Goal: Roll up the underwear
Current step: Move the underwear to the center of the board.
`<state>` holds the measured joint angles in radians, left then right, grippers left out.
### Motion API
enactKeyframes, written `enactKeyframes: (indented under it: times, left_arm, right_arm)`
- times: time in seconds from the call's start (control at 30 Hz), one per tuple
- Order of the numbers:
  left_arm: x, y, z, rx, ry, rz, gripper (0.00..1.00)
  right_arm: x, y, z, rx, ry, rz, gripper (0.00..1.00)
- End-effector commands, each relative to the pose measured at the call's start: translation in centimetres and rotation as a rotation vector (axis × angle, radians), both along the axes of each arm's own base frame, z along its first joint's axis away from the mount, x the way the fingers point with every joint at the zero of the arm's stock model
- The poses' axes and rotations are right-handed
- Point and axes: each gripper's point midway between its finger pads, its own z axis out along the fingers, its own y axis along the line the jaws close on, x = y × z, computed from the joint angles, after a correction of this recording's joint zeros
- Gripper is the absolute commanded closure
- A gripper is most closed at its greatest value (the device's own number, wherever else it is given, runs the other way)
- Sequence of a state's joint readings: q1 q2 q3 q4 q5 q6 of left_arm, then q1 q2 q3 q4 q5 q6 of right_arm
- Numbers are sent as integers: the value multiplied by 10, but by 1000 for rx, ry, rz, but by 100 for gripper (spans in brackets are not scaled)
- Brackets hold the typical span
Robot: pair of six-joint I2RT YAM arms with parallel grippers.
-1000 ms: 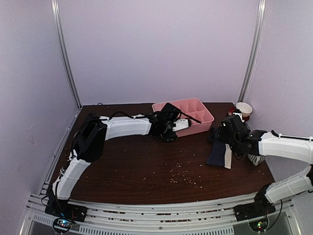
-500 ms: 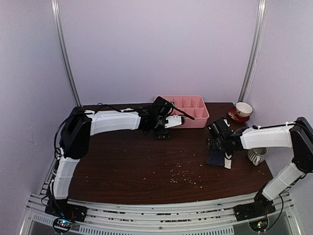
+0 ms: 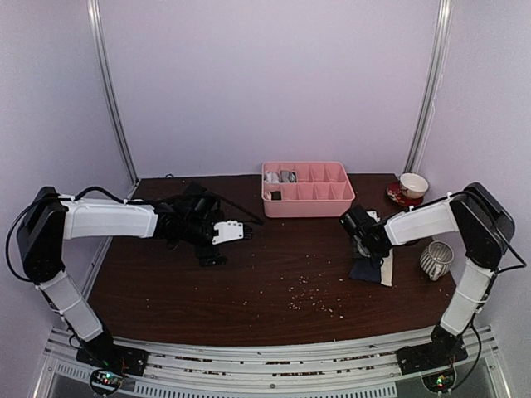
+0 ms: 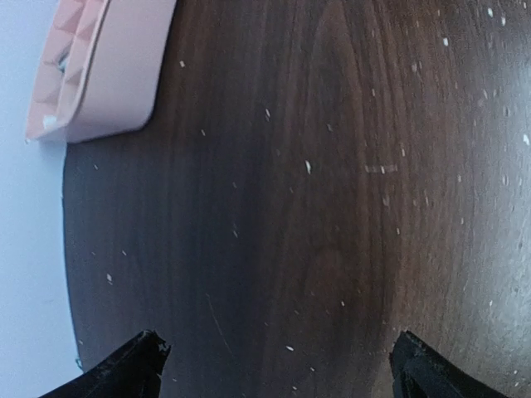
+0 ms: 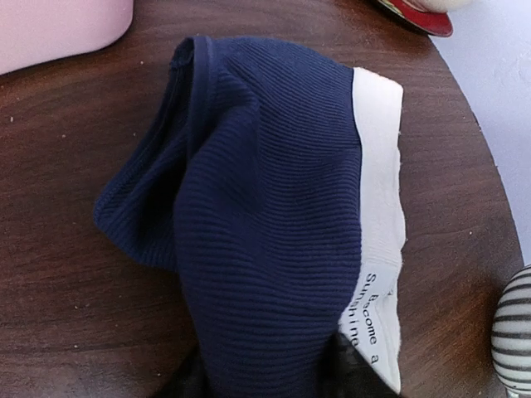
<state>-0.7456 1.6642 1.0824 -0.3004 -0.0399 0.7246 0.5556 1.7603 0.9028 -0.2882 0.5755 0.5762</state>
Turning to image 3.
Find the white ceramic bowl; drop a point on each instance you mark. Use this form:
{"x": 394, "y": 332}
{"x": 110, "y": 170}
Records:
{"x": 413, "y": 185}

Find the red patterned saucer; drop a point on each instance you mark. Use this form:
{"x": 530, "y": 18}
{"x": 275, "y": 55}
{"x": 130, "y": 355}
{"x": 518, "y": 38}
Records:
{"x": 396, "y": 194}

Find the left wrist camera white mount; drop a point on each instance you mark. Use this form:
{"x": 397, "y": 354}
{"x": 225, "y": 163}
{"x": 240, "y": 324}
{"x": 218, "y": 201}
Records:
{"x": 228, "y": 231}

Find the right round controller board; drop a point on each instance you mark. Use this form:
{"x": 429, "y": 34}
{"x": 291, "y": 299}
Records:
{"x": 439, "y": 382}

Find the right aluminium corner post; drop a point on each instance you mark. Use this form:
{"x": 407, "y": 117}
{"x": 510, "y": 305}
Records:
{"x": 433, "y": 80}

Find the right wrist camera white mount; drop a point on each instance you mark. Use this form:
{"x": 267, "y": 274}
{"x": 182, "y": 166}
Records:
{"x": 373, "y": 215}

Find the aluminium corner post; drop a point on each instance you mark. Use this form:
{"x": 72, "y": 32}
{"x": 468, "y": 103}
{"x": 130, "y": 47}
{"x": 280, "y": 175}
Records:
{"x": 433, "y": 80}
{"x": 96, "y": 26}

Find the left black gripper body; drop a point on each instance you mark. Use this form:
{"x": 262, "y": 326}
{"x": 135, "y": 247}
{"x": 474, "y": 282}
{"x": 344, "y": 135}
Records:
{"x": 195, "y": 231}

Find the left round controller board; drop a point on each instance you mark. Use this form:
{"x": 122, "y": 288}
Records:
{"x": 105, "y": 382}

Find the black item in box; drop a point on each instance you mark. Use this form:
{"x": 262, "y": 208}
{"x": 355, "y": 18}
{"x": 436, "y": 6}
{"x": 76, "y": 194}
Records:
{"x": 276, "y": 196}

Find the grey boxer briefs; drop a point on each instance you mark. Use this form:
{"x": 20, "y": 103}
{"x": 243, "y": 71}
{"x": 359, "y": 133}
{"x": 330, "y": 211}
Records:
{"x": 288, "y": 176}

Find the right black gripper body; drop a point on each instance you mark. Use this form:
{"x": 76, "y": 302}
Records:
{"x": 360, "y": 250}

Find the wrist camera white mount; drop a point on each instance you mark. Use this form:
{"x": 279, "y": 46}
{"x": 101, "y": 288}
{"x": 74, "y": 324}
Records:
{"x": 228, "y": 231}
{"x": 373, "y": 215}

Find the navy and cream underwear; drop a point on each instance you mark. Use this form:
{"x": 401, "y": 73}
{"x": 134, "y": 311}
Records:
{"x": 364, "y": 269}

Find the white rolled item in box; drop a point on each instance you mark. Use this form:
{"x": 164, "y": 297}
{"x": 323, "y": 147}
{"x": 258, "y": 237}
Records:
{"x": 272, "y": 177}

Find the striped grey white cup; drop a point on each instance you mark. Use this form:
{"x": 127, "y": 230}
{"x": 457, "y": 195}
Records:
{"x": 436, "y": 259}

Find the left aluminium corner post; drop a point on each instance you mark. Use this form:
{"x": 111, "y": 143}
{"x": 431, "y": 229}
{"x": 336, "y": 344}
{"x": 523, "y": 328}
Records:
{"x": 96, "y": 26}

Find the round controller board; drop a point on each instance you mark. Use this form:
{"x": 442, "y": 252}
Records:
{"x": 439, "y": 382}
{"x": 105, "y": 382}

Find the pink divided organizer box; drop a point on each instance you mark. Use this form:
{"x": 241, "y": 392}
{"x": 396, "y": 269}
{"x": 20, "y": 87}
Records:
{"x": 323, "y": 189}

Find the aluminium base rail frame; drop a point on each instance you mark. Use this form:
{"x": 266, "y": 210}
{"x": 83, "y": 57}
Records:
{"x": 365, "y": 367}

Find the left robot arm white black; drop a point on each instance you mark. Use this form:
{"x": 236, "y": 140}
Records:
{"x": 194, "y": 216}

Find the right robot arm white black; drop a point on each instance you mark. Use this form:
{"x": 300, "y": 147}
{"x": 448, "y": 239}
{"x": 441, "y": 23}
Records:
{"x": 471, "y": 217}

